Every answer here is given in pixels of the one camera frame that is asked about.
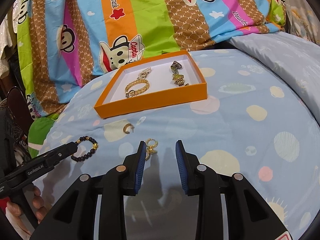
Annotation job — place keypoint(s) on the orange jewelry box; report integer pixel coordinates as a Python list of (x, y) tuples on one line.
[(150, 87)]

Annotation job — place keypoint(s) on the grey floral cloth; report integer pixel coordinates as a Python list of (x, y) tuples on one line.
[(302, 12)]

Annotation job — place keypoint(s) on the gold wrist watch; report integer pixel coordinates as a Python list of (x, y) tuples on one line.
[(178, 79)]

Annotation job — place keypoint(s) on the striped printed blanket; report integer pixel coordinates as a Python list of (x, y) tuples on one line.
[(150, 17)]

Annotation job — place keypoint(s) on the person's left hand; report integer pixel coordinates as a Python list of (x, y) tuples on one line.
[(38, 202)]

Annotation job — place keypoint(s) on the silver wrist watch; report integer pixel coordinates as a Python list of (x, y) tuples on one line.
[(176, 65)]

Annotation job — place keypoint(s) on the gold charm earring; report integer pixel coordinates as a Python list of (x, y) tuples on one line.
[(151, 147)]

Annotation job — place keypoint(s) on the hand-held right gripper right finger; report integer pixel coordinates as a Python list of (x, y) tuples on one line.
[(181, 167)]

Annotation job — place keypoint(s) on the gold hoop earring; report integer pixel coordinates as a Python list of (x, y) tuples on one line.
[(126, 129)]

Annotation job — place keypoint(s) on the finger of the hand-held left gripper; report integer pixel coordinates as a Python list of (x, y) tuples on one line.
[(50, 158)]

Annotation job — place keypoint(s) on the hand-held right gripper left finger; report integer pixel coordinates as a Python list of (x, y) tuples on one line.
[(140, 167)]

